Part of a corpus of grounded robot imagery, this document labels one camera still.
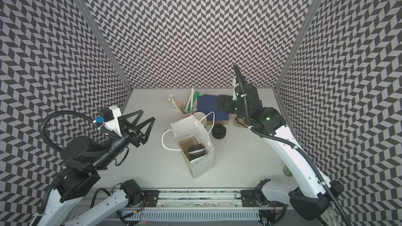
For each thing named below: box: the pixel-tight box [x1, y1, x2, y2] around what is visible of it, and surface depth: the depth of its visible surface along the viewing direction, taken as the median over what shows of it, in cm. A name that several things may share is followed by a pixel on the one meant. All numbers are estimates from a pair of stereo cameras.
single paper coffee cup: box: [187, 143, 206, 161], surface depth 77 cm
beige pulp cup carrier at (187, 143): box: [178, 134, 200, 160], surface depth 90 cm
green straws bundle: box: [186, 91, 201, 112], surface depth 93 cm
